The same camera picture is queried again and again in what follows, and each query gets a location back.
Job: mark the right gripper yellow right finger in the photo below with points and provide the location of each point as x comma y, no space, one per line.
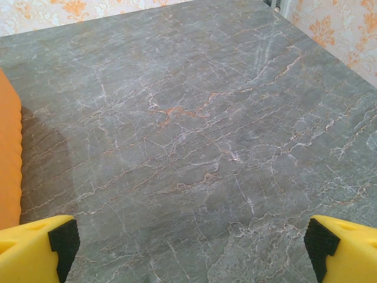
350,253

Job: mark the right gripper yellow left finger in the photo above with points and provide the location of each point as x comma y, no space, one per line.
26,253

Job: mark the orange plastic container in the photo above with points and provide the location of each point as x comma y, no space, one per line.
9,147

